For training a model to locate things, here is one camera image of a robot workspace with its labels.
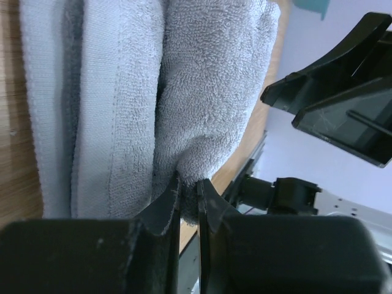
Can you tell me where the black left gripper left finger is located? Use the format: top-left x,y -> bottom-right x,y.
1,175 -> 181,293

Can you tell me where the teal transparent plastic tub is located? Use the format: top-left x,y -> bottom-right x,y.
292,0 -> 330,21

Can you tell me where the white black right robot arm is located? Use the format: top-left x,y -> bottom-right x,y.
223,12 -> 391,263

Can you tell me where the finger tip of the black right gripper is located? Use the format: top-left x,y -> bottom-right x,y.
261,12 -> 391,168

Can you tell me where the light grey panda towel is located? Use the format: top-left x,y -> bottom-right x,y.
20,1 -> 280,219

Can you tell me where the aluminium frame rail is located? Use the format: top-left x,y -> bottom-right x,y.
220,131 -> 267,200

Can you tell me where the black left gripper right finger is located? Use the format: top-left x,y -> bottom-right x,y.
196,180 -> 391,293

